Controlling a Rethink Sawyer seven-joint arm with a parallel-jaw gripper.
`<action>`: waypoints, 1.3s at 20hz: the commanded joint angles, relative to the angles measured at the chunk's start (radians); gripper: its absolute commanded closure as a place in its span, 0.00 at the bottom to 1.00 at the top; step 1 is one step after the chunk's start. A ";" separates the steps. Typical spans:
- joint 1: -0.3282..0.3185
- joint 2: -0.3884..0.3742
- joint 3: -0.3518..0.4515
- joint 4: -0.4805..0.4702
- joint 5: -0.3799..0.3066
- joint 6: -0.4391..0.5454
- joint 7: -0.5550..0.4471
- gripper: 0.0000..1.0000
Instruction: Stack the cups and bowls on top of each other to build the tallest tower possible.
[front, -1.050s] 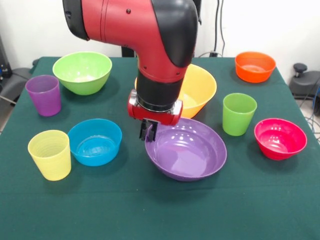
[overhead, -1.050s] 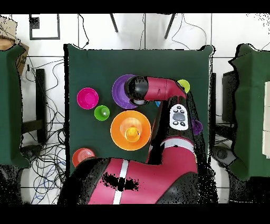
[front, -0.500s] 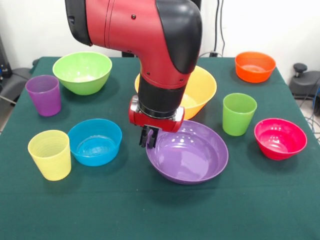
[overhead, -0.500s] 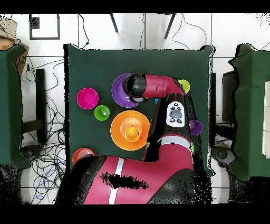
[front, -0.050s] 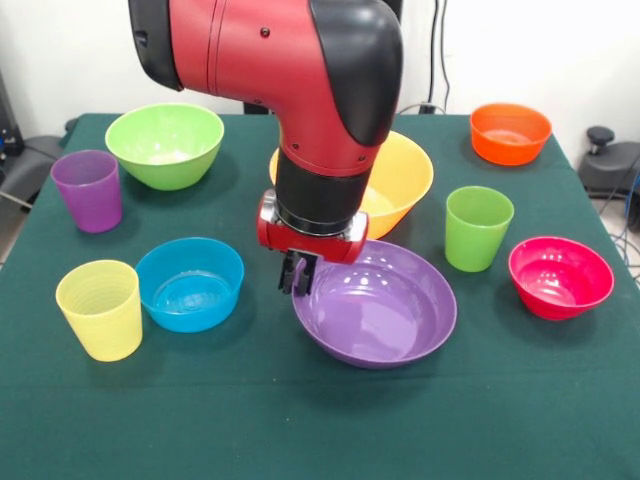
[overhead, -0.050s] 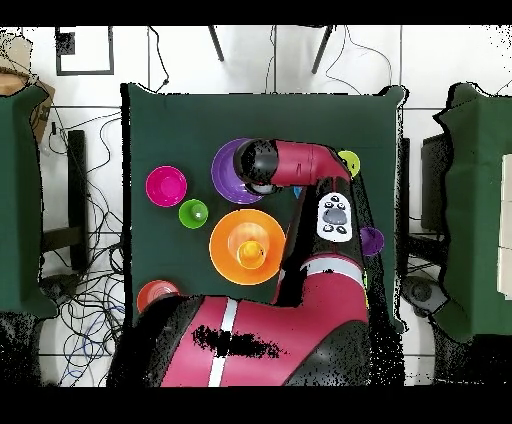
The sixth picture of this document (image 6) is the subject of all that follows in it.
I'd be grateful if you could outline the purple bowl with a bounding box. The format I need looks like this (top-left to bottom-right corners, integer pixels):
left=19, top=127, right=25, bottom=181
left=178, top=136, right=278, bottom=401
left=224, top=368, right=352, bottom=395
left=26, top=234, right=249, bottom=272
left=210, top=137, right=264, bottom=206

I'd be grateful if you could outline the orange cup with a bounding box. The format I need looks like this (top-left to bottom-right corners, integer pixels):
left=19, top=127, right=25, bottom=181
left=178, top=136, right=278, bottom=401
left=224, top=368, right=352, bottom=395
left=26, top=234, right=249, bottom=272
left=236, top=239, right=268, bottom=270

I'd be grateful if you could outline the large yellow-orange bowl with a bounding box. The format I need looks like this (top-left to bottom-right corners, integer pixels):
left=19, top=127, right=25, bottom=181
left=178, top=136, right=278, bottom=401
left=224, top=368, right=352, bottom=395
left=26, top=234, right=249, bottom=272
left=208, top=208, right=288, bottom=287

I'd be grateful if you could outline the green cup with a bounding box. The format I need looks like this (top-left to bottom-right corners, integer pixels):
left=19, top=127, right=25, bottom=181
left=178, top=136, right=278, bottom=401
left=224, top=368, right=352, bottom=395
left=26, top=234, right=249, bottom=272
left=178, top=198, right=210, bottom=230

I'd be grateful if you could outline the yellow cup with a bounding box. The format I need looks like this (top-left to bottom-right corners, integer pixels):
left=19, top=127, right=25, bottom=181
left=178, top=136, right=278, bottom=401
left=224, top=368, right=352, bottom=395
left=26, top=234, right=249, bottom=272
left=337, top=150, right=362, bottom=178

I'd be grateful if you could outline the pink bowl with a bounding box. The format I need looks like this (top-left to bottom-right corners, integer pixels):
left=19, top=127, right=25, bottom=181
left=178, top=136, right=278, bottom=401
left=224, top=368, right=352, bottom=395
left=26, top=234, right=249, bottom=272
left=144, top=164, right=189, bottom=209

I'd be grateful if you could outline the dark green tablecloth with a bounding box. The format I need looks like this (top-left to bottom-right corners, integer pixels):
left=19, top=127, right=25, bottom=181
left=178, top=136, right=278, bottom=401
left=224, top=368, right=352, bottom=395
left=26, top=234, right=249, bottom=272
left=120, top=82, right=409, bottom=336

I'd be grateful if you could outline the purple cup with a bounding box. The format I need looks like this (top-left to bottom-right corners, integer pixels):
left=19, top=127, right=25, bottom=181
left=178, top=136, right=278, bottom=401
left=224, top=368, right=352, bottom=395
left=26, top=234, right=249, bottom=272
left=359, top=226, right=386, bottom=258

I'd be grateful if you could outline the red-orange bowl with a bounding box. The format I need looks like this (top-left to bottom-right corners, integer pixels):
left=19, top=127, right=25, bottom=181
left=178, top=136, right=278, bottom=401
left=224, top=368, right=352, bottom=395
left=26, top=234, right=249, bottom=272
left=136, top=279, right=182, bottom=314

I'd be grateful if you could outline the black box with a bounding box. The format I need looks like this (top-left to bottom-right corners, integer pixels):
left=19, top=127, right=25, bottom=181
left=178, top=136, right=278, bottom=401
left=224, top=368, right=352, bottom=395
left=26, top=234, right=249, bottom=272
left=419, top=133, right=450, bottom=234

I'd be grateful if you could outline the black floor beam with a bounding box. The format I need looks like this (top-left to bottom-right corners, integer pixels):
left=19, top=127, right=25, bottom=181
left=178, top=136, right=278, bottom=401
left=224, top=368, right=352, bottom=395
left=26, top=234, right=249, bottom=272
left=40, top=129, right=90, bottom=273

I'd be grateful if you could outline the dark grey stand base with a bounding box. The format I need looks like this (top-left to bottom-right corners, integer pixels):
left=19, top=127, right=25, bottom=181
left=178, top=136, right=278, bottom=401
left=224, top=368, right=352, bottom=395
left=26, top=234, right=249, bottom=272
left=39, top=272, right=83, bottom=299
left=401, top=275, right=449, bottom=319

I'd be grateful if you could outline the green side table cloth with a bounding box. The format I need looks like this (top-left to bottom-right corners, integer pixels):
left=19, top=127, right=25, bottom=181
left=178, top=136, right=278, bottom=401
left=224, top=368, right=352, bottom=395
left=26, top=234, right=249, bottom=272
left=433, top=82, right=512, bottom=343
left=0, top=85, right=59, bottom=319

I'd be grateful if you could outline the cardboard box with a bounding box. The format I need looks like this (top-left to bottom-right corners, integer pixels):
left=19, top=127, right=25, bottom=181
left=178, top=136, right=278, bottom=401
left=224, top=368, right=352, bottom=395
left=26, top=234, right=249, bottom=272
left=0, top=33, right=56, bottom=145

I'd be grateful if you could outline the black cable with plug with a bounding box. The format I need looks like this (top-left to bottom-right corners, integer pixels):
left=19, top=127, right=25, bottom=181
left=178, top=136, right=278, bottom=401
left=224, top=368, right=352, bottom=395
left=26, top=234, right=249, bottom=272
left=147, top=25, right=171, bottom=94

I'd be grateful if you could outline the black camera tripod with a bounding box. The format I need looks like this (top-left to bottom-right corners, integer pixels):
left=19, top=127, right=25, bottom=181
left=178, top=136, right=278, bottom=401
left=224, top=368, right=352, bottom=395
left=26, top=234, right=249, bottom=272
left=207, top=25, right=336, bottom=76

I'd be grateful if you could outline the tangle of black cables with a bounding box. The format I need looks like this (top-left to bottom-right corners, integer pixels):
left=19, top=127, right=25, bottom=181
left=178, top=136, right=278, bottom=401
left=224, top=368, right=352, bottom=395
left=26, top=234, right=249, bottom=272
left=39, top=107, right=133, bottom=388

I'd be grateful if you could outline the thin black cable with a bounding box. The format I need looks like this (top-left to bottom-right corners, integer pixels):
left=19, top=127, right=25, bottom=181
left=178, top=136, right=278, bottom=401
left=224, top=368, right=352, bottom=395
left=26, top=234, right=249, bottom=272
left=324, top=25, right=394, bottom=96

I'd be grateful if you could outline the black rectangular frame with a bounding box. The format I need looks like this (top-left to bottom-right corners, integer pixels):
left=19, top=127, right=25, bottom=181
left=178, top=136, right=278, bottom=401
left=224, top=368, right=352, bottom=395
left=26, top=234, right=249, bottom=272
left=54, top=26, right=116, bottom=77

